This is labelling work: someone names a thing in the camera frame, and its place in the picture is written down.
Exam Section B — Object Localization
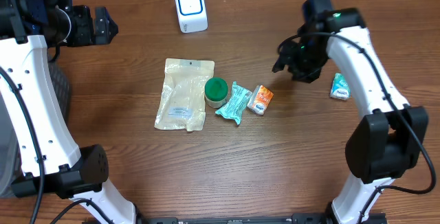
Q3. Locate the green tissue packet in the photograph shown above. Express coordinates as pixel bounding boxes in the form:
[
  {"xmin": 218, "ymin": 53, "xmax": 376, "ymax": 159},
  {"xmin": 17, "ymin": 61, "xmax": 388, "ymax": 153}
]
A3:
[{"xmin": 329, "ymin": 73, "xmax": 351, "ymax": 100}]

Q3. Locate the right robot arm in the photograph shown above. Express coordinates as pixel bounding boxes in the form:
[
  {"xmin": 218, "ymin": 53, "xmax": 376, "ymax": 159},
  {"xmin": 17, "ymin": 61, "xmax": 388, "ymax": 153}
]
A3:
[{"xmin": 272, "ymin": 0, "xmax": 428, "ymax": 223}]

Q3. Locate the green lid jar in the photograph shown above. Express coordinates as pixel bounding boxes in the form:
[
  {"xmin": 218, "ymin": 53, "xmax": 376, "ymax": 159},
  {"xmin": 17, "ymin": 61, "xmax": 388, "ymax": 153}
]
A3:
[{"xmin": 204, "ymin": 78, "xmax": 228, "ymax": 109}]

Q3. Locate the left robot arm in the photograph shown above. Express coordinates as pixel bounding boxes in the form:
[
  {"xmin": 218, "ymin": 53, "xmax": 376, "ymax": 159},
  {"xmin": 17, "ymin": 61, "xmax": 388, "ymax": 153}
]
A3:
[{"xmin": 1, "ymin": 0, "xmax": 143, "ymax": 223}]

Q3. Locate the beige paper pouch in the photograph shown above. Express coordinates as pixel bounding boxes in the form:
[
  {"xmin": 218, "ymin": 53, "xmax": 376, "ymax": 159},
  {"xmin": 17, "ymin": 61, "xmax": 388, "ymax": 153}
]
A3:
[{"xmin": 154, "ymin": 58, "xmax": 215, "ymax": 132}]

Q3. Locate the teal tissue packet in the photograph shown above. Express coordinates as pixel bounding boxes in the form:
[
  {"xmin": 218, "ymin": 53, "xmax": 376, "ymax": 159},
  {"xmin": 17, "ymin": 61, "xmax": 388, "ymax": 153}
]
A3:
[{"xmin": 215, "ymin": 81, "xmax": 252, "ymax": 125}]

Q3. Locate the orange snack packet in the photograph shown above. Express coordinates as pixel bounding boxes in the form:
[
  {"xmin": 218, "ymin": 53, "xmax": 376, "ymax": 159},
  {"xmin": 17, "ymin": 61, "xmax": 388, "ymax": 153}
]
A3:
[{"xmin": 247, "ymin": 85, "xmax": 274, "ymax": 115}]

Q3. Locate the grey plastic mesh basket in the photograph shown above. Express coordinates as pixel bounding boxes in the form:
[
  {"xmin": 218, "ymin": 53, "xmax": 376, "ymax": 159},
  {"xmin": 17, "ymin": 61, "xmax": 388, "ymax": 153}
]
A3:
[{"xmin": 1, "ymin": 63, "xmax": 72, "ymax": 199}]

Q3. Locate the white barcode scanner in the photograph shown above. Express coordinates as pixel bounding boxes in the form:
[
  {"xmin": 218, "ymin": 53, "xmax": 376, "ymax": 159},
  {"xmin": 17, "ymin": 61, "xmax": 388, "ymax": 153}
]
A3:
[{"xmin": 175, "ymin": 0, "xmax": 208, "ymax": 34}]

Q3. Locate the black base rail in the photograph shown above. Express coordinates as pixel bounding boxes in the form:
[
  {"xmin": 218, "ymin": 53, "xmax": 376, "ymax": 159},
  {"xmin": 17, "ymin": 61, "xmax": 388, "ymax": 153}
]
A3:
[{"xmin": 82, "ymin": 212, "xmax": 389, "ymax": 224}]

